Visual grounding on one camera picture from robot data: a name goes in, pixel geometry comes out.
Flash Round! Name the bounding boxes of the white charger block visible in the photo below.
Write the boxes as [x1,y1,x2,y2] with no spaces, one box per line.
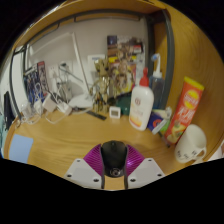
[42,93,58,113]

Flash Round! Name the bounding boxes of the red yellow chip can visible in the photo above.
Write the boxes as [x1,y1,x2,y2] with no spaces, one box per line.
[164,76,205,145]

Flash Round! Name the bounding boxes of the clear blue spray bottle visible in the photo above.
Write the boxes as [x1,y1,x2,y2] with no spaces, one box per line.
[148,53,165,110]

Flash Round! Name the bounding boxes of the gold robot figure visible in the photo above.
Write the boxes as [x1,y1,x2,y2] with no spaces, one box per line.
[89,56,116,114]

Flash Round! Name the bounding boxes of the small blue box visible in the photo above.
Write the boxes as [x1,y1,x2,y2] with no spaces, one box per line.
[147,111,171,135]

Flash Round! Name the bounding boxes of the light blue mouse pad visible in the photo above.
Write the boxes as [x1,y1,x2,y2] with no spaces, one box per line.
[8,134,35,164]

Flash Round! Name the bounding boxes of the clear plastic cup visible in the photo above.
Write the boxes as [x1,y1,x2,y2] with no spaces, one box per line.
[20,99,43,125]

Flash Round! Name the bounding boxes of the white power strip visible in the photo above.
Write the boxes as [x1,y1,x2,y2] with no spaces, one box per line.
[56,101,73,116]

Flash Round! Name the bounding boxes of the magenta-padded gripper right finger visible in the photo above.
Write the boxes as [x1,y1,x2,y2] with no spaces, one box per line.
[123,144,166,190]

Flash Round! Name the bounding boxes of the black backpack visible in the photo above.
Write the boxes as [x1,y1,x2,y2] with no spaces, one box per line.
[3,90,16,131]

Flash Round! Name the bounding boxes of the white cable tangle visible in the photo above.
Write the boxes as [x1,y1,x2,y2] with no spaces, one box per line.
[16,83,88,126]

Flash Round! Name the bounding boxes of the small white cube clock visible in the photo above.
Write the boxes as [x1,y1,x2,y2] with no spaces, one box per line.
[109,105,122,120]

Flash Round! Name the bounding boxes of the blue model kit box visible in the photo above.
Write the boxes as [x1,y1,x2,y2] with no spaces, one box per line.
[22,60,50,104]

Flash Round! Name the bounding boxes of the white wall socket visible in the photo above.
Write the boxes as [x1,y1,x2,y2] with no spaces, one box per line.
[48,64,61,81]

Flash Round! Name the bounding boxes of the black computer mouse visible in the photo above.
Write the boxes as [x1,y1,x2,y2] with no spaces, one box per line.
[100,140,129,179]

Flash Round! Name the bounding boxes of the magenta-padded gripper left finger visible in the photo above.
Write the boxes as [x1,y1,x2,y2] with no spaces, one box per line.
[63,143,106,190]

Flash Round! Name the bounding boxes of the white printed mug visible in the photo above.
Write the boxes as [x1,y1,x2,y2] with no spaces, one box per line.
[174,124,208,164]

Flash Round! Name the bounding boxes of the white red-capped lotion bottle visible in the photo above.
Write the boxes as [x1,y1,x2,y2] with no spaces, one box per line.
[128,67,155,132]

